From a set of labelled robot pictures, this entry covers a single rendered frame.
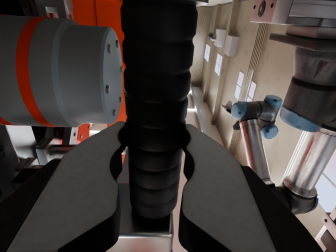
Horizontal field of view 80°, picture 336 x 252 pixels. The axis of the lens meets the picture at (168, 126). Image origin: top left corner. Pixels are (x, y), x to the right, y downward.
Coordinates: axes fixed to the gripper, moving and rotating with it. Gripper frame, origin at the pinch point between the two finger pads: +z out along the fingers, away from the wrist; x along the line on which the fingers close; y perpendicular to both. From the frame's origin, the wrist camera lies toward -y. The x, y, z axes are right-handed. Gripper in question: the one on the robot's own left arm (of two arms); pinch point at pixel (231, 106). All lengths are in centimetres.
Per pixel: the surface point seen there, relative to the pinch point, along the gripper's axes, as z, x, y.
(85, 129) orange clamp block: -46, 78, 6
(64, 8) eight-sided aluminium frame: -46, 82, 36
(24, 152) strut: -69, 85, 15
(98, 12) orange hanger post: -24, 76, 36
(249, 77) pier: 529, -414, -80
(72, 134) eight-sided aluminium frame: -54, 80, 9
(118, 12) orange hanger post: -25, 71, 37
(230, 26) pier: 882, -481, 79
